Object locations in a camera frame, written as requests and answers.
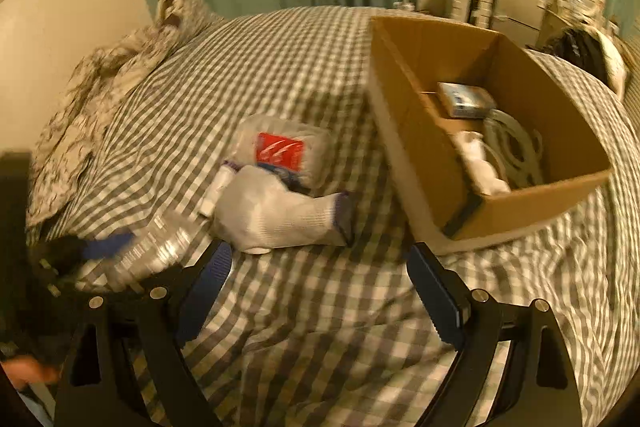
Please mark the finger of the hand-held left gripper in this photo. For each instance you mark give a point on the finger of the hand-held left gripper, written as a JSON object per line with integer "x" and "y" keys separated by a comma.
{"x": 107, "y": 245}

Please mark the white knit glove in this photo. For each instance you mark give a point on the white knit glove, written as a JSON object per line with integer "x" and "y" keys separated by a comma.
{"x": 270, "y": 212}

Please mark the small white drawer unit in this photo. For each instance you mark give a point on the small white drawer unit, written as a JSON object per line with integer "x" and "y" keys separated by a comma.
{"x": 467, "y": 2}

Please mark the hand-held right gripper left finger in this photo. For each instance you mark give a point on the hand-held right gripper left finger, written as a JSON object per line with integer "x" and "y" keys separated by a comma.
{"x": 206, "y": 287}

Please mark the grey checked bed sheet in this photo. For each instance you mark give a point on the grey checked bed sheet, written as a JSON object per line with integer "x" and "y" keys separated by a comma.
{"x": 310, "y": 72}

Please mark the patterned beige blanket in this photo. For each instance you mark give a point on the patterned beige blanket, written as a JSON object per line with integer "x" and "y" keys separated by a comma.
{"x": 100, "y": 82}

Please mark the clear plastic bottle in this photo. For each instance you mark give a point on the clear plastic bottle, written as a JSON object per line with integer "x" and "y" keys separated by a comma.
{"x": 150, "y": 252}

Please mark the small white tube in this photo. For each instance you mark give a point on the small white tube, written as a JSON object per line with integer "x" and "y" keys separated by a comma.
{"x": 216, "y": 192}

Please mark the cardboard box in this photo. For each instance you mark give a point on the cardboard box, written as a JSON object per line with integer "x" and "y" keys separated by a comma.
{"x": 415, "y": 127}

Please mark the tissue pack with red label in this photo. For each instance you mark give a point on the tissue pack with red label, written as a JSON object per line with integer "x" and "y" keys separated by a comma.
{"x": 280, "y": 149}

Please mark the white drawer cabinet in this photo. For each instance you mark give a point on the white drawer cabinet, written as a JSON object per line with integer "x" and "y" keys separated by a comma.
{"x": 520, "y": 9}

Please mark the black bag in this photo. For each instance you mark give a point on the black bag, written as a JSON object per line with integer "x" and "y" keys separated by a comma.
{"x": 577, "y": 52}

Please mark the white crumpled cloth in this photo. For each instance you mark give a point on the white crumpled cloth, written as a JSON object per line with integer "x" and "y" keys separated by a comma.
{"x": 482, "y": 167}

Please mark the small grey packet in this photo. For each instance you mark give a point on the small grey packet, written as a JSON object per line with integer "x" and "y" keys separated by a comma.
{"x": 462, "y": 99}

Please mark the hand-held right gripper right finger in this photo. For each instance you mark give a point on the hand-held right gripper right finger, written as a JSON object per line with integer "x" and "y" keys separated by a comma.
{"x": 436, "y": 297}

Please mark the person's left hand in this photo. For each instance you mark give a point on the person's left hand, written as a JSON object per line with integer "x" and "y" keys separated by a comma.
{"x": 32, "y": 369}

